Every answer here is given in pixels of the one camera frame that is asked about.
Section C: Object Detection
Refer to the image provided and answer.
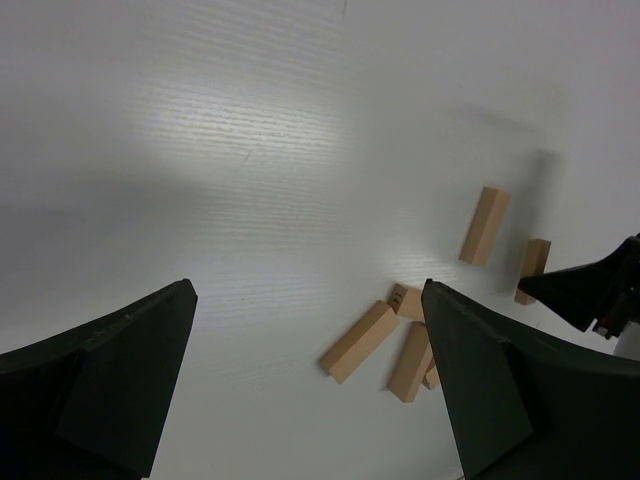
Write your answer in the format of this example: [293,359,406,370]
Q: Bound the wood block four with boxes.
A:
[319,301,399,384]

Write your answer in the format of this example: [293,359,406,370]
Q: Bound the wood block two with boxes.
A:
[458,187,511,266]

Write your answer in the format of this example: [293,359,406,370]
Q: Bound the wood block five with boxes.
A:
[387,321,433,403]

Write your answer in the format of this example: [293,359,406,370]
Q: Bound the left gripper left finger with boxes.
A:
[1,279,198,479]

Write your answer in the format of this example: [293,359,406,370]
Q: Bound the wood block six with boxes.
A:
[422,361,440,390]

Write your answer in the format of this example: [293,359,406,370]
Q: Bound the wood block one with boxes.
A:
[514,238,551,306]

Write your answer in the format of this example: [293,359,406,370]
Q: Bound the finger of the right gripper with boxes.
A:
[518,236,639,339]

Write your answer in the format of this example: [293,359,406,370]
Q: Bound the wood block three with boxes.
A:
[387,283,424,322]

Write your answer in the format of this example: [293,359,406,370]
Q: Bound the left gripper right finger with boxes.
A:
[421,280,639,479]

